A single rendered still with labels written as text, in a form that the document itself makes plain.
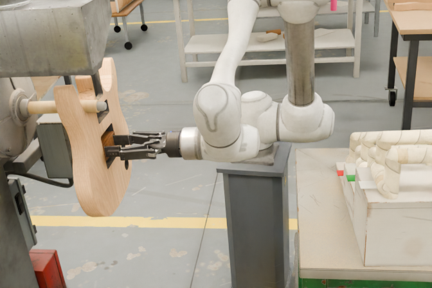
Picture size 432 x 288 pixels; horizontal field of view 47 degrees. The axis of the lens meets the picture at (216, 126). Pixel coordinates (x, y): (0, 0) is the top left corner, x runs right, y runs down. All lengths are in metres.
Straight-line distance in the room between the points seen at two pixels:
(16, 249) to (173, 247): 1.23
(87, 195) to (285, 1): 0.82
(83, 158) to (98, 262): 1.54
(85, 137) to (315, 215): 0.62
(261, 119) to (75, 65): 1.03
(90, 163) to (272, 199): 0.97
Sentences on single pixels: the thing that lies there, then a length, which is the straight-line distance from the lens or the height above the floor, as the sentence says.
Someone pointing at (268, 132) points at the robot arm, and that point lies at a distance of 1.96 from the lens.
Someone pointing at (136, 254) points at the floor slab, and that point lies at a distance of 2.77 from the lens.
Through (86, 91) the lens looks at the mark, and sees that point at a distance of 1.34.
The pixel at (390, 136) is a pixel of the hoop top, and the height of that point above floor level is 1.21.
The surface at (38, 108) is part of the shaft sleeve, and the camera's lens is 1.33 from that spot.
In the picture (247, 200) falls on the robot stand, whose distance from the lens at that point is 2.08.
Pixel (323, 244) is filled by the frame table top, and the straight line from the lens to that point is 1.25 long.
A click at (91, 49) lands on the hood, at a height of 1.44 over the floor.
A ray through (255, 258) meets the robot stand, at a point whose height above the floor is 0.25.
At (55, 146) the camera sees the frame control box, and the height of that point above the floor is 1.04.
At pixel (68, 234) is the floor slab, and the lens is 3.04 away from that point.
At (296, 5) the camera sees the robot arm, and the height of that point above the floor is 1.38.
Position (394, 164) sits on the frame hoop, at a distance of 1.07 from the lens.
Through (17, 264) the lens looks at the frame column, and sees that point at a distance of 1.71.
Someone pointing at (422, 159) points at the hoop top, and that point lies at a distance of 1.07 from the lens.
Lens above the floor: 1.71
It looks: 25 degrees down
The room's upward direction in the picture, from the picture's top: 5 degrees counter-clockwise
